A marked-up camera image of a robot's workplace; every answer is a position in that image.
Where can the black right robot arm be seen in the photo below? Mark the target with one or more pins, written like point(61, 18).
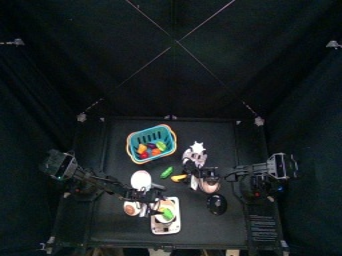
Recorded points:
point(267, 168)

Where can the white text label sticker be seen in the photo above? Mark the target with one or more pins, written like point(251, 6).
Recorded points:
point(261, 227)

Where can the teal plastic basket orange rim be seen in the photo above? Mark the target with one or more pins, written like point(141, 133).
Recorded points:
point(151, 144)

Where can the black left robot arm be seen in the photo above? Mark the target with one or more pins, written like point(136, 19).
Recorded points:
point(84, 176)

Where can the pink toy bowl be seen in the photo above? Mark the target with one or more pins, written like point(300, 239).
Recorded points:
point(208, 185)

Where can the orange toy bell pepper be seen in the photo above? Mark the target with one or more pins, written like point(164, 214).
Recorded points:
point(141, 148)

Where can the white cup brown filling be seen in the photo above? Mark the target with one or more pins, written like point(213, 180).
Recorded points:
point(129, 209)

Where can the yellow-green toy star fruit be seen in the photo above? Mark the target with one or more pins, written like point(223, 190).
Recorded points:
point(160, 145)

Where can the yellow toy banana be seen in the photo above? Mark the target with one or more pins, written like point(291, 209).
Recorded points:
point(179, 178)

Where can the purple toy eggplant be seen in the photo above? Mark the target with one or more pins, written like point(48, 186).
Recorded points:
point(151, 145)

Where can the green toy vegetable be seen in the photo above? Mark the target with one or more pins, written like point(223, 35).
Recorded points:
point(167, 213)

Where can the orange toy tomato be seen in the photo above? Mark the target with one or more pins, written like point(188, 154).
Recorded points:
point(155, 152)

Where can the white round plate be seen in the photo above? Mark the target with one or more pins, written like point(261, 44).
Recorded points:
point(140, 179)

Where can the green toy cucumber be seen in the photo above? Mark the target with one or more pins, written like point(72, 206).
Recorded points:
point(165, 172)

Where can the white spiky star toy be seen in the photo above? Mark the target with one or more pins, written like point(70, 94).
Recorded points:
point(196, 146)

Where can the grey frame corner bracket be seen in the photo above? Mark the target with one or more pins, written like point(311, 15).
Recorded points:
point(259, 120)
point(81, 116)
point(16, 42)
point(332, 44)

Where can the beige bowl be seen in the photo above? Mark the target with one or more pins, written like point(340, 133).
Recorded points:
point(168, 205)

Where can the black round lid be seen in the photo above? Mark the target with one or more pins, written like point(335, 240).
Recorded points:
point(216, 204)

